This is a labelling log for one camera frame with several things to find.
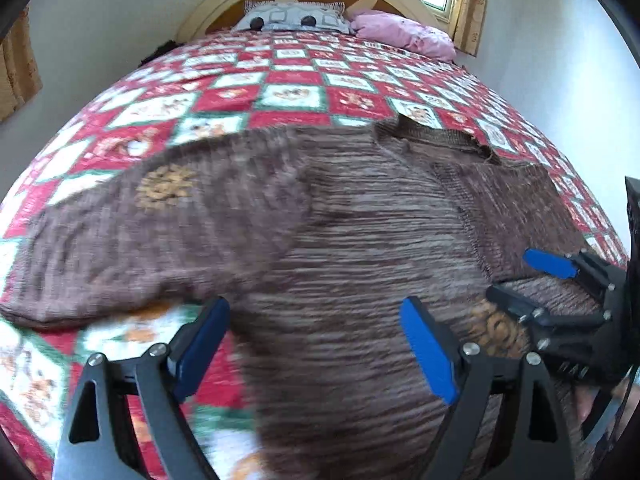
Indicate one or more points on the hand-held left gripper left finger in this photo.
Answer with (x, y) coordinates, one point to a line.
(202, 340)

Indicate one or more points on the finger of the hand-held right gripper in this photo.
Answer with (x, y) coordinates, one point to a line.
(550, 262)
(520, 305)

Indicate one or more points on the orange curtain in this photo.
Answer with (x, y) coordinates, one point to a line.
(17, 65)

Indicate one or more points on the red checkered printed blanket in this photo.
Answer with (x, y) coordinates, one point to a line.
(225, 95)

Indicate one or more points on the pink pillow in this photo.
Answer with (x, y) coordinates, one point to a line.
(405, 32)

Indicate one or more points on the grey patterned pillow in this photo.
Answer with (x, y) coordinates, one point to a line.
(292, 17)

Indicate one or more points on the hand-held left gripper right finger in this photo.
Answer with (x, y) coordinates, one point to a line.
(429, 347)

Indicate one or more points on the brown knitted sweater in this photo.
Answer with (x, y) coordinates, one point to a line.
(325, 240)

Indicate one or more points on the yellow patterned curtain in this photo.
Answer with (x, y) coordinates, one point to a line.
(470, 5)

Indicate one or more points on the dark object beside bed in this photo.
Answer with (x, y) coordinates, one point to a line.
(157, 52)

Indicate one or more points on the person's right hand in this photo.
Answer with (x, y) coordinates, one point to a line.
(584, 402)

